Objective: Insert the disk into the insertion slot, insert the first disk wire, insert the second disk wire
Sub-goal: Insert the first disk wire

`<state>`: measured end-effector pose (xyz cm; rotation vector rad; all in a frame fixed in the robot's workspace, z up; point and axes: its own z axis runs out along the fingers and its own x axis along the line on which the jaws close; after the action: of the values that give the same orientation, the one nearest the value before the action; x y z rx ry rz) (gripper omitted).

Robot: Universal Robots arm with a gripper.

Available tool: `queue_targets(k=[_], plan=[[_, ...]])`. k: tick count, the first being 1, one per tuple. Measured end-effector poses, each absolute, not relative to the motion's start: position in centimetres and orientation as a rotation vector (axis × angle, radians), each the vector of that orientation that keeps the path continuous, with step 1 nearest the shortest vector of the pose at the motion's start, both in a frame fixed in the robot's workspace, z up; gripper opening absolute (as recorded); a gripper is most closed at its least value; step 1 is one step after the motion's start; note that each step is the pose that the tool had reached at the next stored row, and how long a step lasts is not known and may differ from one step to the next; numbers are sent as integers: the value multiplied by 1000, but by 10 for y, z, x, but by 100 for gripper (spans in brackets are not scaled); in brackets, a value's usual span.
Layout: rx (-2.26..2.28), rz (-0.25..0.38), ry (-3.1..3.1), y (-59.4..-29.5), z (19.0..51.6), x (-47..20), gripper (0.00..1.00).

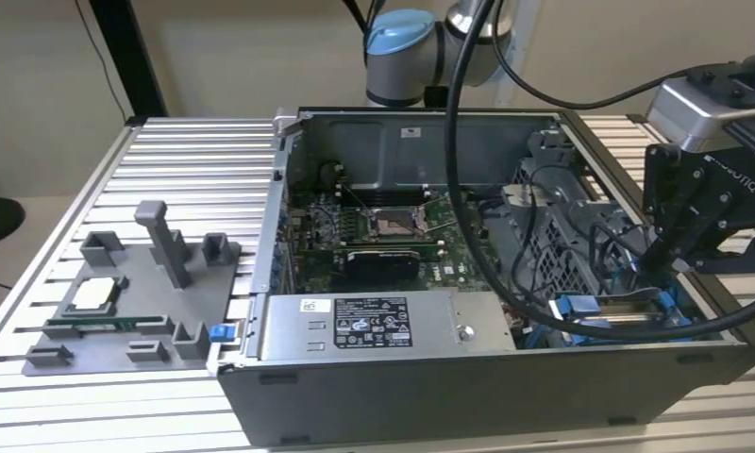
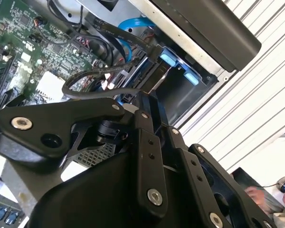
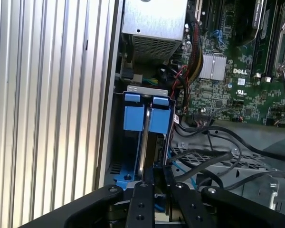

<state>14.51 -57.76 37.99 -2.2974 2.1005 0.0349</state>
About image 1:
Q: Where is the green motherboard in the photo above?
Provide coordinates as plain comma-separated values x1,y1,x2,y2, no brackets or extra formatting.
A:
286,186,511,294

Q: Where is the thin round black wire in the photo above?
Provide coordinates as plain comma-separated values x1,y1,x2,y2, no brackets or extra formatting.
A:
513,182,567,306

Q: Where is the silver wrist adapter block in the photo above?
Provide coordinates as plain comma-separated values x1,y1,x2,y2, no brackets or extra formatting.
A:
644,76,755,153

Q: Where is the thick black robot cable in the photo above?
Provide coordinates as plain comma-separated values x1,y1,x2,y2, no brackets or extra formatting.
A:
443,0,755,342

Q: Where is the red wire bundle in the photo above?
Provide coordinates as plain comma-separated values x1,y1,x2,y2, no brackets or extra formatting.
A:
505,305,534,334

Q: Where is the thin black wall wire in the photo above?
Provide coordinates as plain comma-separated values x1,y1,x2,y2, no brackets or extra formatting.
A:
73,0,128,125

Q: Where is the silver CPU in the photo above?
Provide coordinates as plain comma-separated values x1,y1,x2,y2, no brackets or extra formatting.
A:
71,277,120,311

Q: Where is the CPU socket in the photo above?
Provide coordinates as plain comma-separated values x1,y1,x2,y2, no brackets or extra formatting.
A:
367,206,434,238

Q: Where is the blue disk wire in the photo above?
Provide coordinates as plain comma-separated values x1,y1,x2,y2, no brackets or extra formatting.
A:
607,249,649,297

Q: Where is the black sleeved disk wire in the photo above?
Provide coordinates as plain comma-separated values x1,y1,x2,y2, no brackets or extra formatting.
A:
587,220,656,294

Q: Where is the grey perforated disk bay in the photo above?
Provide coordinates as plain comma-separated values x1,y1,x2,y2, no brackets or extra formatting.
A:
482,127,650,296

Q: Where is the dark grey PC case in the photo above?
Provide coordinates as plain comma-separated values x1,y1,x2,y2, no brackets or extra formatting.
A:
216,106,755,447

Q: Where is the hard disk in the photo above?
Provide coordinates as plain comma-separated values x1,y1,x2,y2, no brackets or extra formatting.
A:
553,286,696,334

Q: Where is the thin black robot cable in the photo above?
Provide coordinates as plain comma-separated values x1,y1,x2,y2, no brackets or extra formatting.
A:
491,0,736,110

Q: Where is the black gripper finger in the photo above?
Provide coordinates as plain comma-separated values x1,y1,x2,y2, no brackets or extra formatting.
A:
641,143,692,224
640,188,733,278

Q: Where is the silver power supply unit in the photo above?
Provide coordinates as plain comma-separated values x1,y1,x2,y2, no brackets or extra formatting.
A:
256,291,519,363

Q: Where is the grey parts rack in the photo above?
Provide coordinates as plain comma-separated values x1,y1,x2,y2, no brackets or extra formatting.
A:
21,200,246,378

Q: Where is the green RAM stick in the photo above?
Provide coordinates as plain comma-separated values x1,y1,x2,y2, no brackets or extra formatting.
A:
45,315,170,332

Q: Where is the black upright frame post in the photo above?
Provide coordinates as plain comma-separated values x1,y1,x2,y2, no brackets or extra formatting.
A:
87,0,170,120

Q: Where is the black graphics card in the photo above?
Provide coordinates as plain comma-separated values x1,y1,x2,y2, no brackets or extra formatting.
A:
338,248,422,290

